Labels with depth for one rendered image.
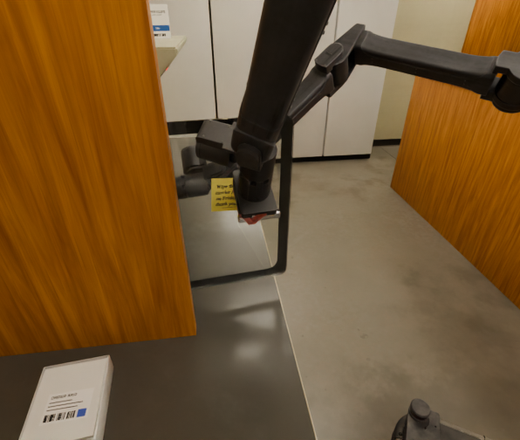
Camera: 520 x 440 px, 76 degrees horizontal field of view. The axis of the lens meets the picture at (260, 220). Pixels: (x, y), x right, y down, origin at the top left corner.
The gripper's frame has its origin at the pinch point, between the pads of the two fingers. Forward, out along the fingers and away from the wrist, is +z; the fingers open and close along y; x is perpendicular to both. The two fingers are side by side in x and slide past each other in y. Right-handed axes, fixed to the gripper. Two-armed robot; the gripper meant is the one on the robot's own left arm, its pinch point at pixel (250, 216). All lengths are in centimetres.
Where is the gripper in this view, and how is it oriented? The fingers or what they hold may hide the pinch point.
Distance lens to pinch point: 68.7
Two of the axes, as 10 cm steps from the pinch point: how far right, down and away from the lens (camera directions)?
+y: 2.1, 8.3, -5.2
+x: 9.7, -1.3, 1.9
